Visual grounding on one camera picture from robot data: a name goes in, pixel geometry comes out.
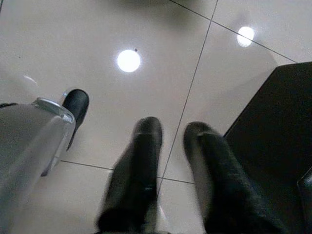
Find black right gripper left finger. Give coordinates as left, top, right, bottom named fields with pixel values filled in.
left=96, top=116, right=163, bottom=234

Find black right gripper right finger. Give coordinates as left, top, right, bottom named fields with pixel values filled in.
left=183, top=121, right=291, bottom=234

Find black leather chair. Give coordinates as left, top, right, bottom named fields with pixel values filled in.
left=296, top=166, right=312, bottom=234

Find black robot foot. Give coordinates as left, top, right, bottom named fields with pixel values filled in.
left=61, top=88, right=90, bottom=151

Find silver robot leg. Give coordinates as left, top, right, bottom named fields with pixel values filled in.
left=0, top=97, right=76, bottom=234

